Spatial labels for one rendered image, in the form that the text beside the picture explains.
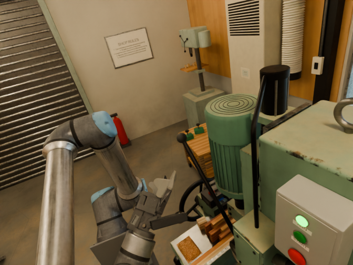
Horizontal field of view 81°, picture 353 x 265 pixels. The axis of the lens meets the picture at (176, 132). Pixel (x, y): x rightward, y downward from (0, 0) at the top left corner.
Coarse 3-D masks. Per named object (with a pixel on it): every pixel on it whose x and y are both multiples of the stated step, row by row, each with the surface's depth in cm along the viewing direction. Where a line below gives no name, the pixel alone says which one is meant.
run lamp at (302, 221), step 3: (297, 216) 32; (300, 216) 32; (303, 216) 31; (297, 219) 32; (300, 219) 31; (303, 219) 31; (306, 219) 31; (300, 222) 32; (303, 222) 31; (306, 222) 31; (300, 225) 32; (303, 225) 31; (306, 225) 31
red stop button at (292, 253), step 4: (288, 252) 37; (292, 252) 36; (296, 252) 35; (292, 256) 36; (296, 256) 35; (300, 256) 35; (292, 260) 37; (296, 260) 36; (300, 260) 35; (304, 260) 35; (300, 264) 35; (304, 264) 35
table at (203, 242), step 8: (200, 208) 109; (208, 216) 101; (184, 232) 96; (192, 232) 95; (200, 232) 94; (176, 240) 93; (200, 240) 91; (208, 240) 90; (216, 240) 89; (176, 248) 90; (200, 248) 88; (208, 248) 87; (176, 256) 92; (200, 256) 85; (232, 256) 83; (184, 264) 84; (224, 264) 82; (232, 264) 85
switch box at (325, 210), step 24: (288, 192) 34; (312, 192) 33; (288, 216) 34; (312, 216) 30; (336, 216) 29; (288, 240) 37; (312, 240) 32; (336, 240) 28; (312, 264) 34; (336, 264) 31
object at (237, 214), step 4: (232, 200) 85; (228, 204) 84; (232, 204) 83; (228, 208) 86; (232, 208) 82; (236, 208) 81; (228, 212) 87; (232, 212) 84; (236, 212) 81; (240, 212) 79; (244, 212) 79; (232, 216) 85; (236, 216) 82; (240, 216) 79; (236, 220) 84
